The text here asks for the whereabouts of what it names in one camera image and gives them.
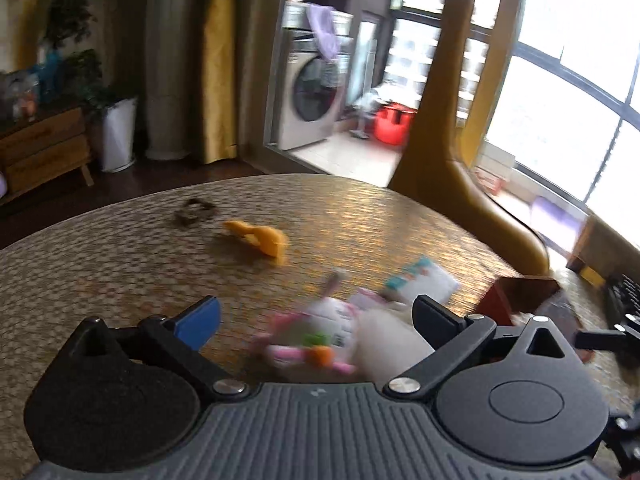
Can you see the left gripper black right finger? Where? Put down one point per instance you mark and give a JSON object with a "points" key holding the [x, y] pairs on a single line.
{"points": [[458, 344]]}

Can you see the orange plush toy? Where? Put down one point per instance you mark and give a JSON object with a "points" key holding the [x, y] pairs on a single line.
{"points": [[269, 241]]}

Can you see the patterned lace tablecloth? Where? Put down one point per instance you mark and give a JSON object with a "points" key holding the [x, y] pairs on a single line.
{"points": [[79, 400]]}

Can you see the white washing machine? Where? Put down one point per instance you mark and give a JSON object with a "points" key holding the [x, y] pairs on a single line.
{"points": [[312, 89]]}

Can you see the yellow curtain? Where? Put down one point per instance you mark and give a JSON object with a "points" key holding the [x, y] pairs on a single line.
{"points": [[218, 81]]}

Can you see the mustard leather chair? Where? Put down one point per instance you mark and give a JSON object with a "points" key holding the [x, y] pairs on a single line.
{"points": [[431, 170]]}

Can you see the white fluffy cloth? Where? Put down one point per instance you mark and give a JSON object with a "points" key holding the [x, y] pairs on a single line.
{"points": [[387, 346]]}

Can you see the white plant pot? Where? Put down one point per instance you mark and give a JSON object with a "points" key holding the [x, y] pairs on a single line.
{"points": [[118, 135]]}

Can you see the wooden drawer cabinet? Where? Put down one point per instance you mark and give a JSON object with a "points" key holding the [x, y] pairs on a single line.
{"points": [[34, 153]]}

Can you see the purple cloth on washer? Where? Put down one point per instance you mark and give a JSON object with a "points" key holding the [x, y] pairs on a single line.
{"points": [[321, 23]]}

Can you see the white standing air conditioner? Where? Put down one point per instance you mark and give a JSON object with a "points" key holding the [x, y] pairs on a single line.
{"points": [[166, 38]]}

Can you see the white bunny plush toy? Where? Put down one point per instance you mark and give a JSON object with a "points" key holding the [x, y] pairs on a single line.
{"points": [[315, 343]]}

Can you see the teal white tissue pack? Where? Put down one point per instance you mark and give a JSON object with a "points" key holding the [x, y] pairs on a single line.
{"points": [[421, 278]]}

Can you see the green potted plant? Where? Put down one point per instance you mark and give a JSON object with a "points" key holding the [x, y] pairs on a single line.
{"points": [[72, 73]]}

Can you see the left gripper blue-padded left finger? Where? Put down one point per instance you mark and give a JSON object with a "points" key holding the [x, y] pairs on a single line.
{"points": [[175, 344]]}

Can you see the red open box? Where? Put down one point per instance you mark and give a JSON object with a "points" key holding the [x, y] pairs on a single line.
{"points": [[512, 301]]}

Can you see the red bucket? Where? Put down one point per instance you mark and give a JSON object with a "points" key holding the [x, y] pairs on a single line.
{"points": [[392, 124]]}

